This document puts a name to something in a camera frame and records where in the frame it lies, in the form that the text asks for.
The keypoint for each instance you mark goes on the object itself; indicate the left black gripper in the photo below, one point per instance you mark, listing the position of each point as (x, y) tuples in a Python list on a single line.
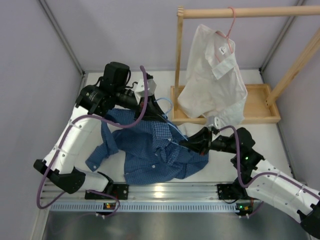
[(153, 111)]

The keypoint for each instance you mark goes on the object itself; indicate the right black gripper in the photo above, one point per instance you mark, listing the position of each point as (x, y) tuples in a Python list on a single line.
[(200, 142)]

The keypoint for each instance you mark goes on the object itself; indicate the blue checkered shirt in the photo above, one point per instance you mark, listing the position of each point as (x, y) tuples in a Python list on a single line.
[(152, 153)]

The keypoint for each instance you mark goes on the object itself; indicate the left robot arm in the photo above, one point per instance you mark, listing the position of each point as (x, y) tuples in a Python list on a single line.
[(91, 106)]

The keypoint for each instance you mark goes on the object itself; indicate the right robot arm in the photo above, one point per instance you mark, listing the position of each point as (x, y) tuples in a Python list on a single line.
[(258, 178)]

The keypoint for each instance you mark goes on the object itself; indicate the white shirt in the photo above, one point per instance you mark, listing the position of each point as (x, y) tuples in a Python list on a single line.
[(214, 85)]

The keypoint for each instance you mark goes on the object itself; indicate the wooden clothes rack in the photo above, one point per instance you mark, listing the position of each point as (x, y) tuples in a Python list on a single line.
[(260, 106)]

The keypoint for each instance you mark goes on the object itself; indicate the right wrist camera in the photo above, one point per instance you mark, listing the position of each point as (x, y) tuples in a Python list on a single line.
[(213, 122)]

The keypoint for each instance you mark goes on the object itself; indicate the aluminium mounting rail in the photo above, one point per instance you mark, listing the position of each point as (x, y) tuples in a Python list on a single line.
[(174, 191)]

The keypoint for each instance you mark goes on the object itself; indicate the pink wire hanger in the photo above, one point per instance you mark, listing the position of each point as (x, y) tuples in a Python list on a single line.
[(228, 35)]

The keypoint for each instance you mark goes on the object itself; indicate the perforated cable duct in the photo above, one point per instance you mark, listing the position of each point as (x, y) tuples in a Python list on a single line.
[(149, 207)]

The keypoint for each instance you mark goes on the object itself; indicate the left corner aluminium post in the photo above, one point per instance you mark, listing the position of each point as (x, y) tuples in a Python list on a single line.
[(61, 35)]

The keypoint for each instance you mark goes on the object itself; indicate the corner aluminium post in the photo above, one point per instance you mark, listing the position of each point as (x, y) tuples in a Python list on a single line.
[(277, 43), (61, 35)]

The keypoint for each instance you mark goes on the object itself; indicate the right corner aluminium post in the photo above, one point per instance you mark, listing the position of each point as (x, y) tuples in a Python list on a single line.
[(277, 43)]

